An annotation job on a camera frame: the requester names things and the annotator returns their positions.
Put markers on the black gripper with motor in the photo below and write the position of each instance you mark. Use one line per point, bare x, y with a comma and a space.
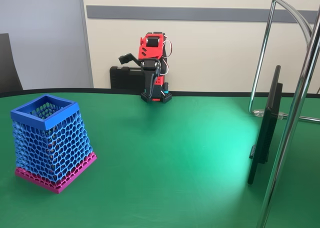
149, 66

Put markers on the blue and pink mesh basket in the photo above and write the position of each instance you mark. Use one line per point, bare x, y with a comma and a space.
45, 125

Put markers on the chrome tube stand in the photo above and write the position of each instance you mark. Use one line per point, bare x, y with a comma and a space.
285, 148

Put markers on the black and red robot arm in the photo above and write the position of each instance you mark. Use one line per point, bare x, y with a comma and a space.
150, 51

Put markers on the black plastic carrying case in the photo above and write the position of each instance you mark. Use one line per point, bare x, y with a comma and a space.
120, 78

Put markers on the black camera on bracket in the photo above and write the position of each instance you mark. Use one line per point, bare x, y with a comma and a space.
124, 58

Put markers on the green table cloth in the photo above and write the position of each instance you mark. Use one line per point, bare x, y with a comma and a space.
162, 175

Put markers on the clear plastic clip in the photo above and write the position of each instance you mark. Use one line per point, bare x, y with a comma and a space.
260, 113

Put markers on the grey wall rail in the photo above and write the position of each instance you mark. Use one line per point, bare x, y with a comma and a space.
175, 13

